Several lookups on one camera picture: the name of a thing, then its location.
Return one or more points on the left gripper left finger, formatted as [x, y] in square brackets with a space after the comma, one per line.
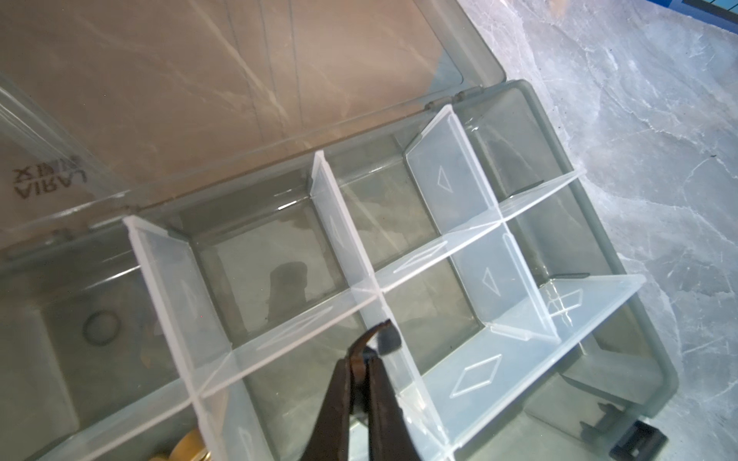
[330, 437]

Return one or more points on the brass wing nut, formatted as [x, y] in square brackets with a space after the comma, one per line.
[190, 448]

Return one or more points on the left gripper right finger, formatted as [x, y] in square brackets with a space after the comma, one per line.
[388, 438]

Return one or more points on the grey plastic organizer box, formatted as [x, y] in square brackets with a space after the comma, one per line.
[204, 204]

